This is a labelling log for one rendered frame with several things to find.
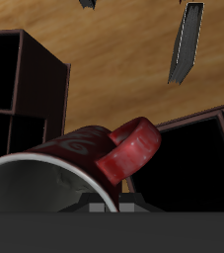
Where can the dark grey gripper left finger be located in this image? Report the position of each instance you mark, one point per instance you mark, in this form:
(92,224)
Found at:
(96,207)

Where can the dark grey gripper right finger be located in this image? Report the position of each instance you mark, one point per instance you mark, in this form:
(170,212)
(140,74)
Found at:
(126,207)

